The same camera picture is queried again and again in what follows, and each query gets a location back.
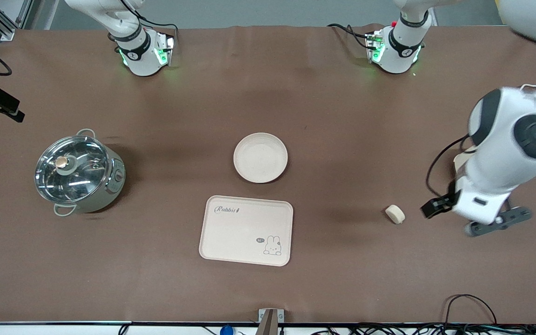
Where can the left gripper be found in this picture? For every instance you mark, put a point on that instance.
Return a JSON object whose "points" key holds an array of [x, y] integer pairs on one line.
{"points": [[441, 204]]}

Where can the small cream bun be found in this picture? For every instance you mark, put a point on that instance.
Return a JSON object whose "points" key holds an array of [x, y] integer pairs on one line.
{"points": [[395, 214]]}

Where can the round cream plate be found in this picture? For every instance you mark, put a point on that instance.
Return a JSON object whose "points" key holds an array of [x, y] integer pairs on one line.
{"points": [[261, 158]]}

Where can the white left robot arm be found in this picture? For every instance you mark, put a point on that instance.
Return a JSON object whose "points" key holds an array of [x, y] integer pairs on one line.
{"points": [[514, 135]]}

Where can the cream two-slot toaster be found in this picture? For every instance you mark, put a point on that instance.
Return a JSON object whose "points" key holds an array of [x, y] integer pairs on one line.
{"points": [[459, 163]]}

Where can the glass pot lid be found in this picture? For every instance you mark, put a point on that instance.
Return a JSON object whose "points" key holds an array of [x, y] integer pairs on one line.
{"points": [[82, 181]]}

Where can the brown table cover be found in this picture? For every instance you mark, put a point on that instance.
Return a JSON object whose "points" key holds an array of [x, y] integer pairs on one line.
{"points": [[342, 116]]}

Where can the stainless steel pot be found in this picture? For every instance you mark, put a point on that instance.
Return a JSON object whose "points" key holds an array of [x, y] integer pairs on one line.
{"points": [[112, 186]]}

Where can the cream rabbit print tray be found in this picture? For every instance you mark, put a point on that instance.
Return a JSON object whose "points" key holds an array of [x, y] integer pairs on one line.
{"points": [[244, 232]]}

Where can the small blue round object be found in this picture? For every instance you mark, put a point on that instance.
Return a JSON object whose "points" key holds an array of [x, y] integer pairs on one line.
{"points": [[226, 331]]}

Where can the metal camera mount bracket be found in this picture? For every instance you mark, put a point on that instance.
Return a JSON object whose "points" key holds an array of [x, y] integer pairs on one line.
{"points": [[270, 318]]}

